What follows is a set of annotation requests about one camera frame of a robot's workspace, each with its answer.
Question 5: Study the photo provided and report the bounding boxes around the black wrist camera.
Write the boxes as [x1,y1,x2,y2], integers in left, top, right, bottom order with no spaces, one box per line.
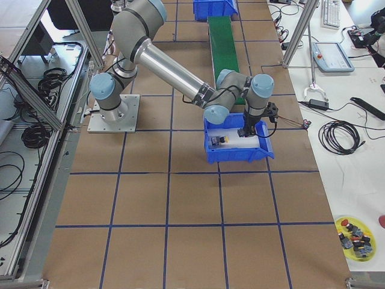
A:
[266,102,279,123]

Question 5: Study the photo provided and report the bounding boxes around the aluminium frame post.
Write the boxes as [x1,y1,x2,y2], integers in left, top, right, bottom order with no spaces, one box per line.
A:
[282,0,318,68]

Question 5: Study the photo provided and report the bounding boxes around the blue bin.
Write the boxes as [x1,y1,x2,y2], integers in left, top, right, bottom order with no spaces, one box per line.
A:
[193,0,238,21]
[204,113,274,164]

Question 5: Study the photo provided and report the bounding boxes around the coiled black cable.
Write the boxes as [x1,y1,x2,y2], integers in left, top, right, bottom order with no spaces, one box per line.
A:
[318,120,360,155]

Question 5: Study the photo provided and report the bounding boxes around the yellow push button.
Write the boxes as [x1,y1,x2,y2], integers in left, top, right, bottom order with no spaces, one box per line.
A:
[211,136,229,146]

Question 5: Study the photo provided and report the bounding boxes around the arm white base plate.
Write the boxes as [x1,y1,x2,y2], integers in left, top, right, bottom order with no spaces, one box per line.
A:
[88,94,140,133]

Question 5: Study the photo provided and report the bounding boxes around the black power adapter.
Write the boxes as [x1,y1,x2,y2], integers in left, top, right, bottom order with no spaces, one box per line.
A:
[309,99,329,111]

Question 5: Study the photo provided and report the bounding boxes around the yellow plate of spare buttons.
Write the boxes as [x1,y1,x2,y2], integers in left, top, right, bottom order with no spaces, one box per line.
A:
[334,216,377,262]

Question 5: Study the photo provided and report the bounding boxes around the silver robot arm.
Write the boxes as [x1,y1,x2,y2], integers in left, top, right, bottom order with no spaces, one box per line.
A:
[90,1,278,137]

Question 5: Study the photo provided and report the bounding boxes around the white foam pad right bin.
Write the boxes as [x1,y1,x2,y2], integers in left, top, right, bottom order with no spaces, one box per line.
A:
[208,128,260,149]

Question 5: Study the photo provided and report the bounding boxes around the blue bin left side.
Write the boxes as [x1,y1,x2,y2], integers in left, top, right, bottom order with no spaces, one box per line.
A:
[193,0,238,21]

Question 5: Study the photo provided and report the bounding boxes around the red black conveyor wires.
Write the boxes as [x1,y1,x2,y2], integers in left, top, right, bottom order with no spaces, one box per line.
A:
[276,116,311,129]

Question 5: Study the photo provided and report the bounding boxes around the green conveyor belt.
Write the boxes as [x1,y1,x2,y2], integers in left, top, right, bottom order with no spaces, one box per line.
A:
[207,16,248,106]

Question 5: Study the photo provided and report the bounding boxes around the blue bin right side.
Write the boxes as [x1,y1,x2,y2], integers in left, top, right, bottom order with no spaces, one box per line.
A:
[204,113,274,164]

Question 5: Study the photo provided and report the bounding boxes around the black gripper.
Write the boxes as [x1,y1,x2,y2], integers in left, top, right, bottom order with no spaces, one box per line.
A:
[241,110,267,137]

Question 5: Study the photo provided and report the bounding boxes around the white keyboard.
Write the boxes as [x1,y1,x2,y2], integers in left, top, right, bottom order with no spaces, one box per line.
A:
[320,0,340,30]

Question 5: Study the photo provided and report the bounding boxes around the teach pendant tablet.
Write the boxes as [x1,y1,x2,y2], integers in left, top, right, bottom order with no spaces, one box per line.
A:
[312,42,355,73]

